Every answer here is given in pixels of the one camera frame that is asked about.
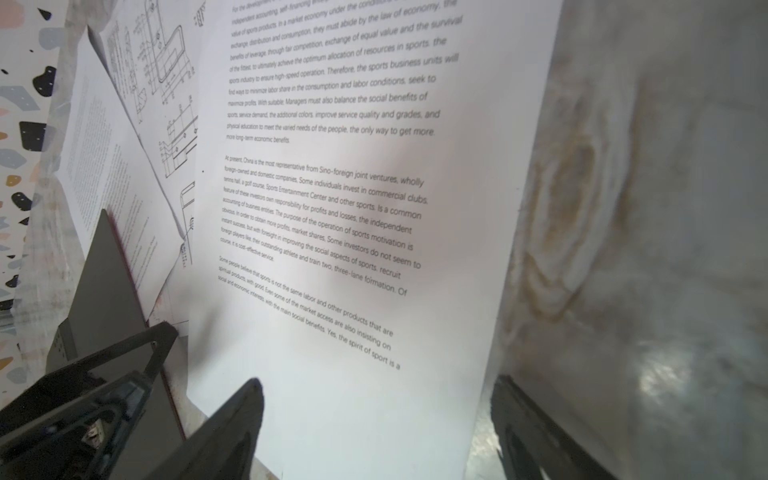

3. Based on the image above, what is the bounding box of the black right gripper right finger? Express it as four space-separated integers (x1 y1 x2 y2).
490 375 613 479

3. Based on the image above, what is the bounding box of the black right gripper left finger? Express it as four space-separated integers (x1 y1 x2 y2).
148 378 264 479

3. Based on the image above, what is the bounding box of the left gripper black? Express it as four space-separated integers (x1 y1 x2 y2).
1 322 178 479

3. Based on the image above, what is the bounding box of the orange black file folder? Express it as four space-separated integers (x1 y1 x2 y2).
46 210 185 479

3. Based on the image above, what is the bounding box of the text page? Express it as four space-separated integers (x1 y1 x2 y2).
187 1 561 479
56 34 183 316

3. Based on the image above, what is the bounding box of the technical drawing sheet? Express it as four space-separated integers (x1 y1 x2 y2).
98 0 206 267

